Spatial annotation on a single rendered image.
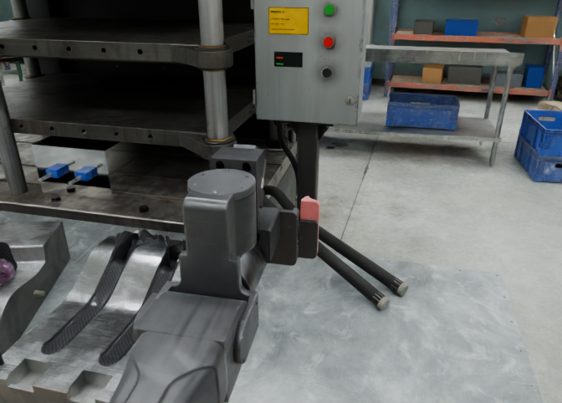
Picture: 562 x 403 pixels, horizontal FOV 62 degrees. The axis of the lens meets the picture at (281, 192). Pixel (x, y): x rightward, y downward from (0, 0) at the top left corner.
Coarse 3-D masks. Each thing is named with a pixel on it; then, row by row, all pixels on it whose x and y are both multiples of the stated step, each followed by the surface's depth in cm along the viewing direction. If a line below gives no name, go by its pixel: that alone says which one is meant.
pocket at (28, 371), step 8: (24, 360) 76; (32, 360) 76; (16, 368) 74; (24, 368) 76; (32, 368) 77; (40, 368) 76; (48, 368) 76; (8, 376) 73; (16, 376) 75; (24, 376) 76; (32, 376) 76; (40, 376) 76; (8, 384) 73; (16, 384) 75; (24, 384) 75; (32, 384) 75
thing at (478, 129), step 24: (384, 48) 372; (408, 48) 415; (432, 48) 415; (456, 48) 415; (480, 48) 414; (504, 96) 370; (360, 120) 433; (384, 120) 433; (480, 120) 429; (480, 144) 445
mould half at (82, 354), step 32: (96, 256) 97; (160, 256) 96; (128, 288) 92; (64, 320) 85; (96, 320) 85; (128, 320) 86; (32, 352) 77; (64, 352) 77; (96, 352) 77; (128, 352) 78; (0, 384) 73; (64, 384) 71
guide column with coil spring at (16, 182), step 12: (0, 84) 145; (0, 96) 146; (0, 108) 147; (0, 120) 148; (0, 132) 149; (12, 132) 152; (0, 144) 151; (12, 144) 152; (0, 156) 154; (12, 156) 153; (12, 168) 154; (12, 180) 156; (24, 180) 159; (12, 192) 158; (24, 192) 160
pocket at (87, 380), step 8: (80, 376) 73; (88, 376) 74; (96, 376) 74; (104, 376) 73; (112, 376) 73; (72, 384) 71; (80, 384) 74; (88, 384) 75; (96, 384) 75; (104, 384) 74; (72, 392) 72; (80, 392) 73; (88, 392) 73; (96, 392) 73; (72, 400) 70; (80, 400) 70; (88, 400) 70
